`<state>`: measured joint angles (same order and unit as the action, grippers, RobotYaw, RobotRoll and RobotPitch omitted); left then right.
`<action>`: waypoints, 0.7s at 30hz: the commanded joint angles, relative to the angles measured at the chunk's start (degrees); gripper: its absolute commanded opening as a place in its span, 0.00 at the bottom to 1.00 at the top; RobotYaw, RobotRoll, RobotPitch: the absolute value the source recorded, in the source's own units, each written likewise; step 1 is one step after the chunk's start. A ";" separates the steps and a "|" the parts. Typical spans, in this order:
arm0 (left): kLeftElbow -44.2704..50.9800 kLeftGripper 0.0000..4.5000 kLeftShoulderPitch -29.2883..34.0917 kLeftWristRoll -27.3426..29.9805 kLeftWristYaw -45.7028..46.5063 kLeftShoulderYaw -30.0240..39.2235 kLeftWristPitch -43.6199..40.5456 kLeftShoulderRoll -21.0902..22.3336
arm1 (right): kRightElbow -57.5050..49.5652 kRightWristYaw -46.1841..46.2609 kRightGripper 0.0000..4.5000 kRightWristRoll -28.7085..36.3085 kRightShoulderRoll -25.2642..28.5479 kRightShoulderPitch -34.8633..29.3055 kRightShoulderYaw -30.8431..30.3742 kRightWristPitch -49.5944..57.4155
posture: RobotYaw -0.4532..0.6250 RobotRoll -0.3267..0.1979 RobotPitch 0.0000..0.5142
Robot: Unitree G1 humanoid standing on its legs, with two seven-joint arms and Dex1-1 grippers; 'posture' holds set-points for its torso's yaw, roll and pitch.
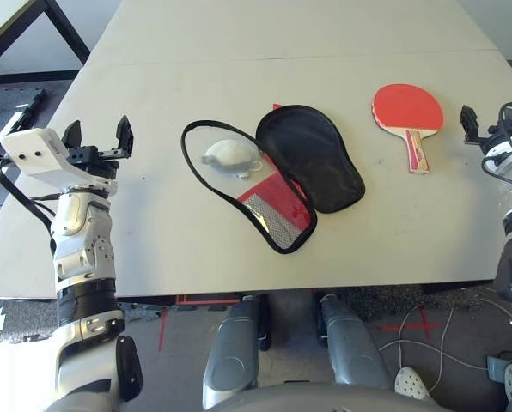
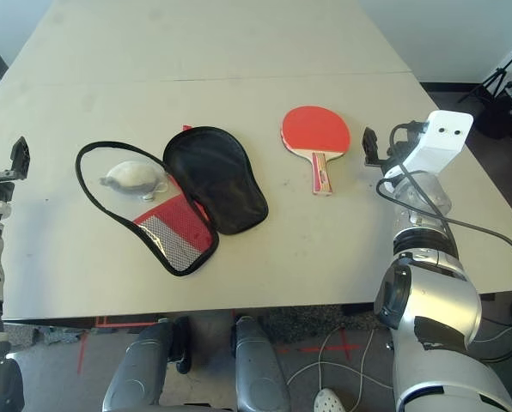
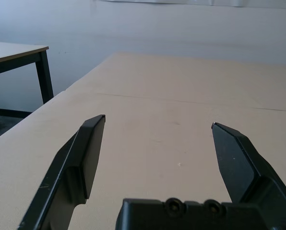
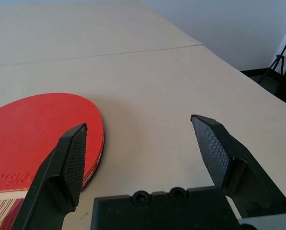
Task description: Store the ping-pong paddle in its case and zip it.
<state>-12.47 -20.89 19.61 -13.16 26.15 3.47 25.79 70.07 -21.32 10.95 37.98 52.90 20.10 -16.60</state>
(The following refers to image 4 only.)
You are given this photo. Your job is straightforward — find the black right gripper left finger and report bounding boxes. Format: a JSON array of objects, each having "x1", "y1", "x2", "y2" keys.
[{"x1": 12, "y1": 123, "x2": 88, "y2": 230}]

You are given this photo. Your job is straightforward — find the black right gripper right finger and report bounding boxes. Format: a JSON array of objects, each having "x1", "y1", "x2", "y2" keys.
[{"x1": 190, "y1": 114, "x2": 286, "y2": 219}]

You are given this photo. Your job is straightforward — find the red ping-pong paddle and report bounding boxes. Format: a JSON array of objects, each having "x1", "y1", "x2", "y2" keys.
[{"x1": 0, "y1": 92, "x2": 105, "y2": 230}]

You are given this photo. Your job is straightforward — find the black tripod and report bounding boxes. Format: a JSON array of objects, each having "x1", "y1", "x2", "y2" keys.
[{"x1": 258, "y1": 31, "x2": 286, "y2": 84}]

